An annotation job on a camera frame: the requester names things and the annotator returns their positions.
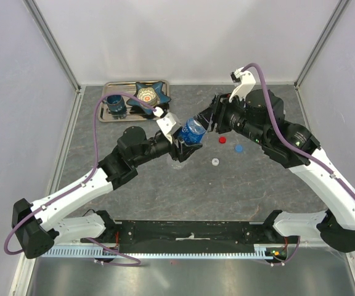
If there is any white QR bottle cap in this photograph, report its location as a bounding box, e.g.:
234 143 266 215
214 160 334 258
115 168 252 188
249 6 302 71
211 158 219 166

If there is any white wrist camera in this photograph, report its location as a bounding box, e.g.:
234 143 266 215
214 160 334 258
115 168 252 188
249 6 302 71
153 107 181 144
229 67 256 103

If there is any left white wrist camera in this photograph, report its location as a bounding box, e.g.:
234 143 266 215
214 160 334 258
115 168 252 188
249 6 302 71
153 107 181 144

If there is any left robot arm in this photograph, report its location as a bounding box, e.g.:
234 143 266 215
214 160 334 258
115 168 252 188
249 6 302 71
12 126 205 259

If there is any metal tray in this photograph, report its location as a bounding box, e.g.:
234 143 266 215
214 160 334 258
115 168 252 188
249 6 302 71
98 80 171 123

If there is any slotted cable duct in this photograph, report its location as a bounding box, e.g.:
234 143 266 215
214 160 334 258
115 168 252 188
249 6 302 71
41 244 272 260

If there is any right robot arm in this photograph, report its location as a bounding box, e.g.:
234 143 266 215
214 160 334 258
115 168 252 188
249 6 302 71
195 89 355 253

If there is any red bottle cap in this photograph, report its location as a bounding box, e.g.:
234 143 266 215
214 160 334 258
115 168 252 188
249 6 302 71
218 136 227 144

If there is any small patterned bowl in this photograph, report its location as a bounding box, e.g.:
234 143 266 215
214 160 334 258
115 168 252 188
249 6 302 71
136 87 159 107

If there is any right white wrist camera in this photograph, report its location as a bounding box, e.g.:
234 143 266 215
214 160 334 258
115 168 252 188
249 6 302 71
229 67 256 103

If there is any blue star-shaped dish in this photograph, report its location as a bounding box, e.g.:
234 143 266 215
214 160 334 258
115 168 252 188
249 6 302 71
126 81 171 115

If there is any blue ceramic cup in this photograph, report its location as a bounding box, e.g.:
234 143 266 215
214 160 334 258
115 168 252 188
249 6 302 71
102 94 127 119

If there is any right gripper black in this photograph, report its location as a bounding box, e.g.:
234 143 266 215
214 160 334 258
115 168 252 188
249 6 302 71
194 91 268 146

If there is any blue label small bottle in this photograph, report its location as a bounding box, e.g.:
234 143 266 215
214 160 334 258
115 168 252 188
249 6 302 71
171 117 207 170

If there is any blue bottle cap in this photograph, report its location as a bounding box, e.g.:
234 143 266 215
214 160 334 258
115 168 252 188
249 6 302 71
235 145 243 153

